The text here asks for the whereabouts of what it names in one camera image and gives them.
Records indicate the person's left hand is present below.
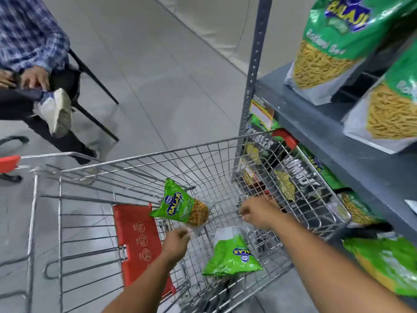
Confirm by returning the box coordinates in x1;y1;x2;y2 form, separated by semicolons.
161;227;192;268

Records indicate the person's right hand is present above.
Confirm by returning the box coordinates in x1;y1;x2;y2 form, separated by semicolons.
238;195;288;231

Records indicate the green Balaji snack packet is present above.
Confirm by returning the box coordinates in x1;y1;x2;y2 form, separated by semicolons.
149;178;214;237
202;226;264;277

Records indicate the metal wire shopping cart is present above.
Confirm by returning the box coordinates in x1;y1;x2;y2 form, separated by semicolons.
0;130;352;313

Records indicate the grey metal shelf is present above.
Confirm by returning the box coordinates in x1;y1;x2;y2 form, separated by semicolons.
233;0;417;245

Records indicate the person's right forearm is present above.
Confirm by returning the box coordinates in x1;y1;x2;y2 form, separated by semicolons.
270;213;417;313

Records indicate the person's left forearm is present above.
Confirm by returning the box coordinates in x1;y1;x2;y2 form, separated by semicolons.
103;257;183;313

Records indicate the red plastic cart seat flap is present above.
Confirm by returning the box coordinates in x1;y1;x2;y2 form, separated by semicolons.
112;203;176;297

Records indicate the red cart corner bumper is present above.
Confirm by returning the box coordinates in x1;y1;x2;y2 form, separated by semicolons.
272;128;299;150

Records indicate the dark green noodle snack pouch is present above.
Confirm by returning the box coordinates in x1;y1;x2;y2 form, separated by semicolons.
284;0;417;107
342;39;417;155

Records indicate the green chips packet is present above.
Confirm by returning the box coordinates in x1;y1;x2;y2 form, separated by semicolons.
298;143;347;192

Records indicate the glossy light green packet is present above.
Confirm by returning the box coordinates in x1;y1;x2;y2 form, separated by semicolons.
342;236;417;298

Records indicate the black chair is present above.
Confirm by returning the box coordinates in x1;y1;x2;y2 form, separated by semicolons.
66;48;120;143

